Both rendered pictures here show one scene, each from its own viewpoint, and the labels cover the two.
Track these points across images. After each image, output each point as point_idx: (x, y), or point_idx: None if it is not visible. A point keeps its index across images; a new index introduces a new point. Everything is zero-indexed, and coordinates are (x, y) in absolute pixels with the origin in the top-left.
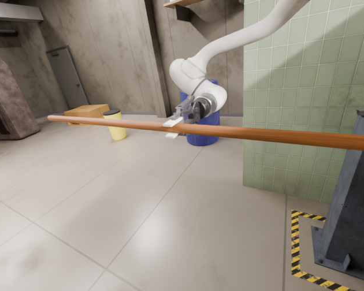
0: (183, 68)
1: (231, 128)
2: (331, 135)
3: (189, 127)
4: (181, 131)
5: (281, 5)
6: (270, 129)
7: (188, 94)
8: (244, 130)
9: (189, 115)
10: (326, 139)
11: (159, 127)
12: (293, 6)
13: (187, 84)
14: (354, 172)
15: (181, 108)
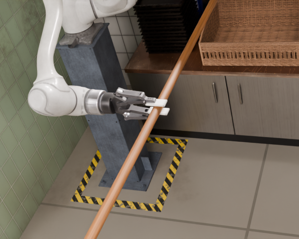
0: (60, 88)
1: (176, 70)
2: (193, 39)
3: (167, 93)
4: None
5: None
6: (182, 55)
7: (68, 112)
8: (180, 65)
9: (127, 105)
10: (194, 41)
11: (158, 114)
12: None
13: (70, 99)
14: (106, 89)
15: (144, 93)
